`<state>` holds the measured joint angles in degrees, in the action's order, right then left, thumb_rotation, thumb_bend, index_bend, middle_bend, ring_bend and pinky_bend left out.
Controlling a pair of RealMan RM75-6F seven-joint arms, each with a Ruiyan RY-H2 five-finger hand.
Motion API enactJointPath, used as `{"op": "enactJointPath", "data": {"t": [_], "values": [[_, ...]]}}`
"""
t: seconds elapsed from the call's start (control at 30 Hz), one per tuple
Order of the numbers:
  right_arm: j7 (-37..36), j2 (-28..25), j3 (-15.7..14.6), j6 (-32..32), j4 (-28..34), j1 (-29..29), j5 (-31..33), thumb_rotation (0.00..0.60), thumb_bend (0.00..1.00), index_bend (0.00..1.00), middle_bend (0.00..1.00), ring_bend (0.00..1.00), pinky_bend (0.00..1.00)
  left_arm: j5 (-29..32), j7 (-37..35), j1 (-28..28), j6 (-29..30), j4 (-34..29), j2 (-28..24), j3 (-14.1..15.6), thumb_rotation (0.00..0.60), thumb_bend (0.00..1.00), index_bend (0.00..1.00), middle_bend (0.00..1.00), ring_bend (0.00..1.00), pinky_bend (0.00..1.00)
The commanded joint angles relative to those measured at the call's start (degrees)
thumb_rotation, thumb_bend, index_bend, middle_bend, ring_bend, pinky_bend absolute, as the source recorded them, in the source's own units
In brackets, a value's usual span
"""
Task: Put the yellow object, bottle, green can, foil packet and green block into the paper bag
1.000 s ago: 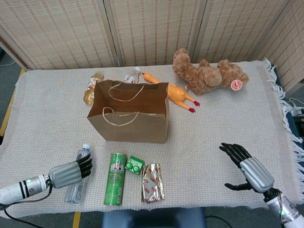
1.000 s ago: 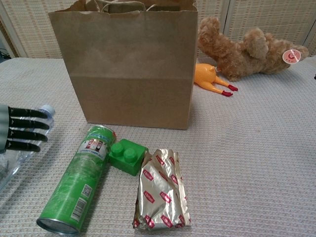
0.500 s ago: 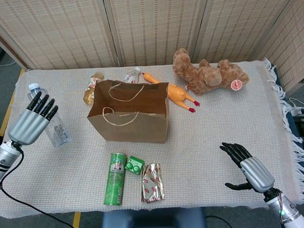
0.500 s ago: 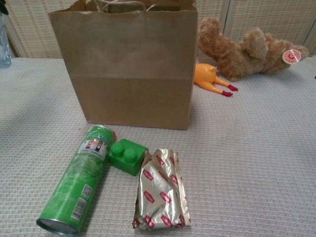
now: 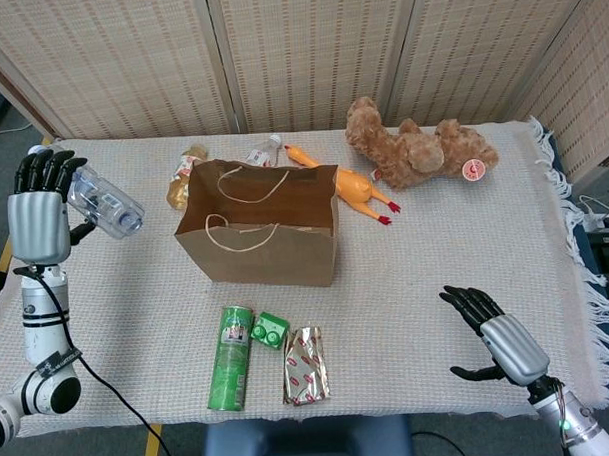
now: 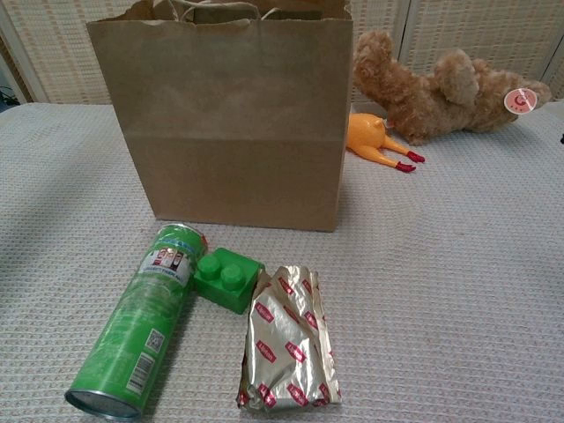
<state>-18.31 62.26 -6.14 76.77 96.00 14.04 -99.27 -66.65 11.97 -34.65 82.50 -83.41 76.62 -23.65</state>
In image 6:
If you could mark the green chips can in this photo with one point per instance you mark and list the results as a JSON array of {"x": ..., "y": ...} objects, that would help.
[{"x": 132, "y": 317}]

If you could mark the white woven tablecloth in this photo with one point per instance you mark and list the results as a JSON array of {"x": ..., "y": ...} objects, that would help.
[{"x": 440, "y": 286}]

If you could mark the green plastic toy brick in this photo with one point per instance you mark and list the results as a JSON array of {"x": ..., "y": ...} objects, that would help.
[{"x": 224, "y": 291}]

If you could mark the woven folding screen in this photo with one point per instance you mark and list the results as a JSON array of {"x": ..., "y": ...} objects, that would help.
[{"x": 484, "y": 35}]

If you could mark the brown teddy bear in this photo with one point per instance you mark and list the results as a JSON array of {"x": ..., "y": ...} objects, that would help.
[{"x": 440, "y": 101}]

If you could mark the orange rubber chicken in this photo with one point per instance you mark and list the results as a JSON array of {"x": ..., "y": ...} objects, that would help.
[{"x": 365, "y": 134}]

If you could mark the brown paper bag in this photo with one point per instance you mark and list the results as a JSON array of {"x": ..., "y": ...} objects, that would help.
[{"x": 229, "y": 132}]

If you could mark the silver red snack packet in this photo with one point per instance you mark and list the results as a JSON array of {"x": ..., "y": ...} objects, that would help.
[{"x": 282, "y": 343}]

